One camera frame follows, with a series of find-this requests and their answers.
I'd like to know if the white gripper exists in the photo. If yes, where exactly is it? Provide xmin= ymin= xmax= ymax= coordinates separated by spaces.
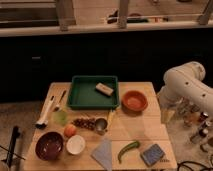
xmin=158 ymin=97 xmax=179 ymax=124

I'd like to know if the green chili pepper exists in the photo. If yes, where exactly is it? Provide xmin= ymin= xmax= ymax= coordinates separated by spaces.
xmin=117 ymin=141 xmax=141 ymax=164

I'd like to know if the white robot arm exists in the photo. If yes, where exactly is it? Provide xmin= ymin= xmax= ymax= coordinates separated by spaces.
xmin=157 ymin=61 xmax=213 ymax=124

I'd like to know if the green plastic tray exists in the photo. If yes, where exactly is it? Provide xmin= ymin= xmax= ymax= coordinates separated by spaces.
xmin=67 ymin=75 xmax=120 ymax=110

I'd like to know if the spice bottles cluster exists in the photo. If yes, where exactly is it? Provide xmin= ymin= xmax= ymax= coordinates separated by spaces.
xmin=183 ymin=102 xmax=211 ymax=144

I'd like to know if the orange bowl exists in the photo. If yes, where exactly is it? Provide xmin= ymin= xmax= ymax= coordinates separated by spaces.
xmin=122 ymin=90 xmax=148 ymax=112

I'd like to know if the blue sponge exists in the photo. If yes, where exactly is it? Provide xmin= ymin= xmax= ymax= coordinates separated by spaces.
xmin=140 ymin=144 xmax=165 ymax=166

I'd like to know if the beige sponge block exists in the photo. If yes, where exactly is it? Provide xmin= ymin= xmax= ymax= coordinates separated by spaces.
xmin=96 ymin=83 xmax=113 ymax=96

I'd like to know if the metal measuring cup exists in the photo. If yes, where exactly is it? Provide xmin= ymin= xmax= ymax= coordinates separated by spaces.
xmin=95 ymin=118 xmax=108 ymax=135

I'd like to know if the bunch of dark grapes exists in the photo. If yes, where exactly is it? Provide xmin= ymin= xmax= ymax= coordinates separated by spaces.
xmin=73 ymin=118 xmax=95 ymax=130

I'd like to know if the grey folded cloth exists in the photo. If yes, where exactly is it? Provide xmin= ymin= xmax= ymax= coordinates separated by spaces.
xmin=91 ymin=138 xmax=112 ymax=171

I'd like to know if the small white bowl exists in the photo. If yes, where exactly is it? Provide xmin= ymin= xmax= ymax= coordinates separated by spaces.
xmin=66 ymin=135 xmax=86 ymax=155

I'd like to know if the orange peach fruit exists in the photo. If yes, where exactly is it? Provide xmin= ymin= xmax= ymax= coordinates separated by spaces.
xmin=64 ymin=124 xmax=77 ymax=138

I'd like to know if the green plastic cup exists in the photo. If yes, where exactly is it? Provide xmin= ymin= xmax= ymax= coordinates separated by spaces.
xmin=53 ymin=110 xmax=67 ymax=126

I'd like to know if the dark maroon bowl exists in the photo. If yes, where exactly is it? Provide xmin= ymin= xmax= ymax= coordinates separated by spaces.
xmin=35 ymin=132 xmax=63 ymax=161

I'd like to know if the black tripod stand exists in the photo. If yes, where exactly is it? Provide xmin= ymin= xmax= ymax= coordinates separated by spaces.
xmin=0 ymin=126 xmax=23 ymax=168

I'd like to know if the yellow handled utensil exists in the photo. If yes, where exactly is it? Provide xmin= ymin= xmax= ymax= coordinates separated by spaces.
xmin=107 ymin=110 xmax=116 ymax=127

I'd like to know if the black cable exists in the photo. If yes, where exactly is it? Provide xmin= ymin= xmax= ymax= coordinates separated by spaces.
xmin=175 ymin=153 xmax=213 ymax=171

